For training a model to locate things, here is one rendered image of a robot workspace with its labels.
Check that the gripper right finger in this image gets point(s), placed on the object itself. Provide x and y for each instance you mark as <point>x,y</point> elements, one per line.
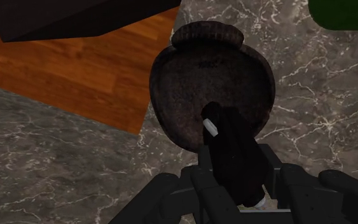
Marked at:
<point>309,198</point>

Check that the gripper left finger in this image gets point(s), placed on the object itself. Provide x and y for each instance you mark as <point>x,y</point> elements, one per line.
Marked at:
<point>178,201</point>

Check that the black bottle with white cap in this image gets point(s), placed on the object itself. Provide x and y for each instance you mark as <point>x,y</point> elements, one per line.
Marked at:
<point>237,164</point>

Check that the dark brown round bowl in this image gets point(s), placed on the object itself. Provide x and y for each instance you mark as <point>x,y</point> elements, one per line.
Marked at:
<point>197,83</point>

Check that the dark green rounded object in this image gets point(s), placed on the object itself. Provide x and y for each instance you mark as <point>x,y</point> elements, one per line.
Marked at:
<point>346,14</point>

